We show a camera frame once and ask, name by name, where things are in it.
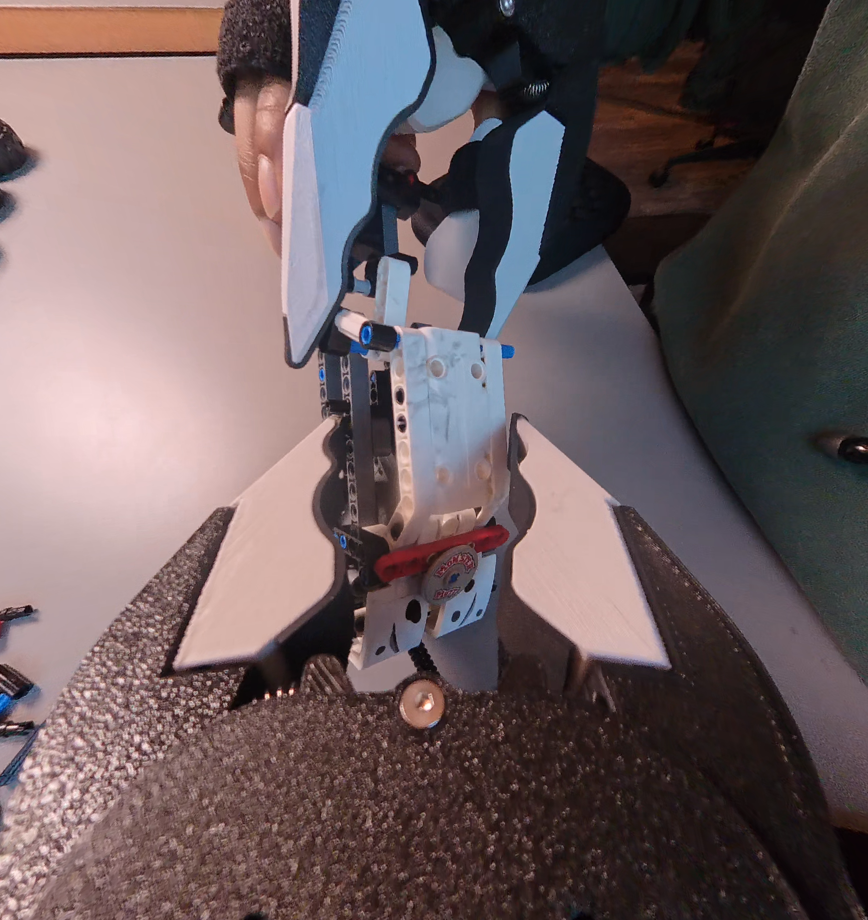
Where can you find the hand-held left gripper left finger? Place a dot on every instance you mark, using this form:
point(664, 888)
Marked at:
point(261, 575)

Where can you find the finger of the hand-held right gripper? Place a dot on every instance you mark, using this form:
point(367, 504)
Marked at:
point(326, 180)
point(531, 187)

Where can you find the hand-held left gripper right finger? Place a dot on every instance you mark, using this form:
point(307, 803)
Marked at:
point(585, 575)

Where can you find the white toy brick truck model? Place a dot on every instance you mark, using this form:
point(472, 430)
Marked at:
point(448, 417)

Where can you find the pile of small brick pieces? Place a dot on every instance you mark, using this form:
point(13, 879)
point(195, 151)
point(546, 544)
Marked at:
point(8, 679)

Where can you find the grey desk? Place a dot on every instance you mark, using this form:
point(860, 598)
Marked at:
point(117, 359)

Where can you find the person's right hand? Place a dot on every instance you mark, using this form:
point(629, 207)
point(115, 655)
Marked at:
point(261, 165)

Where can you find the person's green sweater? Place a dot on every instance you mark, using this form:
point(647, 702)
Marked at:
point(764, 323)

